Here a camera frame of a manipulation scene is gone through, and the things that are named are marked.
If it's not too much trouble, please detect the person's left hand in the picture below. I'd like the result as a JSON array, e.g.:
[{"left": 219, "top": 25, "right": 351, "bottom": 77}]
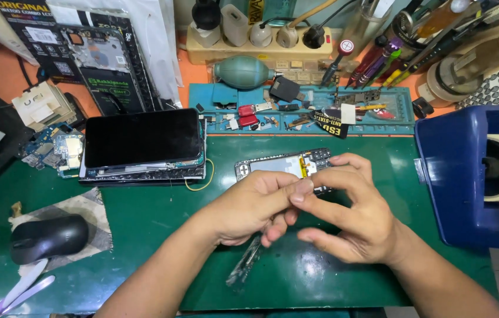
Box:
[{"left": 196, "top": 170, "right": 315, "bottom": 248}]

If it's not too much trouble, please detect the person's right hand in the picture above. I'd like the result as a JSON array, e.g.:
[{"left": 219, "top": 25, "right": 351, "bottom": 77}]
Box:
[{"left": 290, "top": 152, "right": 402, "bottom": 266}]

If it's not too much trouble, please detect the clear plastic film strip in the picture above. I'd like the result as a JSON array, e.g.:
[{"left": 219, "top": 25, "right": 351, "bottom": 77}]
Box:
[{"left": 225, "top": 235, "right": 264, "bottom": 293}]

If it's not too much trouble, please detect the yellow rubber band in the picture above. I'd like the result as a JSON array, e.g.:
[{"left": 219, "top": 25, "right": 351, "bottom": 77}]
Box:
[{"left": 184, "top": 158, "right": 215, "bottom": 192}]

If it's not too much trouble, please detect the green cutting mat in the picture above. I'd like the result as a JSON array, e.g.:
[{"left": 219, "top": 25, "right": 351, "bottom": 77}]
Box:
[{"left": 0, "top": 134, "right": 499, "bottom": 316}]

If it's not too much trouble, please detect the black tweezers package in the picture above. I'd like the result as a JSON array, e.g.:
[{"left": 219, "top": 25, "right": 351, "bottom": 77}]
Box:
[{"left": 310, "top": 108, "right": 357, "bottom": 140}]

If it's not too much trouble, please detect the blue tape dispenser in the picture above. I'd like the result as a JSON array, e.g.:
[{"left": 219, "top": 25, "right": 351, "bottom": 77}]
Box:
[{"left": 414, "top": 105, "right": 499, "bottom": 252}]

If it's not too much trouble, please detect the stack of phone frames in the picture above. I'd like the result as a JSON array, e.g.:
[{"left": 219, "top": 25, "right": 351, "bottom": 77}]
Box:
[{"left": 78, "top": 118, "right": 208, "bottom": 186}]

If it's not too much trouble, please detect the blue tool tray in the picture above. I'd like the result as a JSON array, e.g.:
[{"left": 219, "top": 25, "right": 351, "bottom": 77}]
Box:
[{"left": 189, "top": 83, "right": 416, "bottom": 135}]

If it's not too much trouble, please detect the black smartphone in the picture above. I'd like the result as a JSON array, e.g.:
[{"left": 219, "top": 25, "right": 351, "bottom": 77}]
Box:
[{"left": 84, "top": 108, "right": 203, "bottom": 170}]

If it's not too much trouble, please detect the black card reader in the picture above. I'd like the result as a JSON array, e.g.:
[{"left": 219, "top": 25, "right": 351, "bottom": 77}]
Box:
[{"left": 269, "top": 77, "right": 306, "bottom": 103}]

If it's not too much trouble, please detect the small black clip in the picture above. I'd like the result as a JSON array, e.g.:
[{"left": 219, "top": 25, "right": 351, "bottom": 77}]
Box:
[{"left": 412, "top": 97, "right": 435, "bottom": 119}]

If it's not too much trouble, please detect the green rubber air blower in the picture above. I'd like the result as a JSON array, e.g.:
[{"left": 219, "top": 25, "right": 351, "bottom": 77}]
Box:
[{"left": 213, "top": 55, "right": 276, "bottom": 90}]

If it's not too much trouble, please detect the beige power strip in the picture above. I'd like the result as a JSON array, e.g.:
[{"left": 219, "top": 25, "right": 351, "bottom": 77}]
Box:
[{"left": 186, "top": 26, "right": 334, "bottom": 66}]

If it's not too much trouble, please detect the yellow screwdriver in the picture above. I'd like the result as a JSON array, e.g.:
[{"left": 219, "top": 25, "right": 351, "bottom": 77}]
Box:
[{"left": 381, "top": 42, "right": 453, "bottom": 89}]

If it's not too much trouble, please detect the black screwdriver red cap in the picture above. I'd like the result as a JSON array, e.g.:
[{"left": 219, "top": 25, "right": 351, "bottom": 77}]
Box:
[{"left": 320, "top": 40, "right": 355, "bottom": 88}]

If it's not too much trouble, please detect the grey checked cloth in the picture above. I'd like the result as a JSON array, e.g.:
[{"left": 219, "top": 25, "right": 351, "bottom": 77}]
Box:
[{"left": 8, "top": 188, "right": 113, "bottom": 278}]

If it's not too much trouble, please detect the purple screwdriver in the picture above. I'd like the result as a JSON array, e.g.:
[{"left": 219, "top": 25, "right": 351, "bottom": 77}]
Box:
[{"left": 357, "top": 37, "right": 404, "bottom": 89}]

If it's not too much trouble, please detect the white round plug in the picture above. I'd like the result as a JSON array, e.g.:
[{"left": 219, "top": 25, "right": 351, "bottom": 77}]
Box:
[{"left": 249, "top": 21, "right": 273, "bottom": 48}]

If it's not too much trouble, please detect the beige round plug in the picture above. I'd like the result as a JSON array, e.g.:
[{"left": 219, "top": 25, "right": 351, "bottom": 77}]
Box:
[{"left": 276, "top": 24, "right": 300, "bottom": 49}]

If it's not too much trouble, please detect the clear bottle brass cap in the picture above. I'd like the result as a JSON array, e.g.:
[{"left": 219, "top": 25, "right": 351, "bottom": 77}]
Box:
[{"left": 418, "top": 26, "right": 499, "bottom": 109}]

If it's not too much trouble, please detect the black round plug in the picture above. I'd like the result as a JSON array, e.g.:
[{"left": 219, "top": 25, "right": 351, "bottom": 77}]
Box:
[{"left": 302, "top": 24, "right": 326, "bottom": 49}]

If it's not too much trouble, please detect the white charger block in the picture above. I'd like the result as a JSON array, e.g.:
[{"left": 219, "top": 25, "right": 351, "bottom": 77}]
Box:
[{"left": 221, "top": 4, "right": 249, "bottom": 47}]

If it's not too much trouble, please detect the sheet of black round stickers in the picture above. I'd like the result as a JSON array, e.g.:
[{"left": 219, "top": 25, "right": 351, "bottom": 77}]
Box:
[{"left": 455, "top": 68, "right": 499, "bottom": 110}]

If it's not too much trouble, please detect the black and white adapter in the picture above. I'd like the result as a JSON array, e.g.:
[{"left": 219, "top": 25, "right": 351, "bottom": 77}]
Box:
[{"left": 190, "top": 0, "right": 222, "bottom": 48}]

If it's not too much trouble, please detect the white plastic bag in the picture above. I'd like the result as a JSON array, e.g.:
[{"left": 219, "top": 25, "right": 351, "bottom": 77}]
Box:
[{"left": 46, "top": 0, "right": 184, "bottom": 107}]

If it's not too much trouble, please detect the heap of blue circuit boards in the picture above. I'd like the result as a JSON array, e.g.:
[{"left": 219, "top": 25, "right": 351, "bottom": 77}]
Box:
[{"left": 20, "top": 123, "right": 86, "bottom": 178}]

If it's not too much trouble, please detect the clear glass jar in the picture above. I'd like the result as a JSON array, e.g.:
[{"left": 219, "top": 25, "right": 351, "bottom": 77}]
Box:
[{"left": 342, "top": 0, "right": 392, "bottom": 50}]

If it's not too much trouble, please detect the black computer mouse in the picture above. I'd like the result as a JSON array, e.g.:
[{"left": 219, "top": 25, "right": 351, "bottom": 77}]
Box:
[{"left": 9, "top": 214, "right": 89, "bottom": 266}]

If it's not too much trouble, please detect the black screen package box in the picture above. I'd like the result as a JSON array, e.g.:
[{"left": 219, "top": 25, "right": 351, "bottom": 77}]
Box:
[{"left": 0, "top": 0, "right": 164, "bottom": 116}]

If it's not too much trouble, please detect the opened phone frame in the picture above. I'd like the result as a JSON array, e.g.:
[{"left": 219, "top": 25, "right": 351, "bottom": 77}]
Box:
[{"left": 234, "top": 148, "right": 335, "bottom": 196}]

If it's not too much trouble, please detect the metal phone bracket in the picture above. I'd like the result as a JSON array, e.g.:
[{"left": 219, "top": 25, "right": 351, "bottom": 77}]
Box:
[{"left": 335, "top": 90, "right": 382, "bottom": 106}]

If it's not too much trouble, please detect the phone frame with black battery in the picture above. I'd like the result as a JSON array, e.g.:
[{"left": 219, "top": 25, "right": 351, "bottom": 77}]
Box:
[{"left": 59, "top": 26, "right": 147, "bottom": 117}]

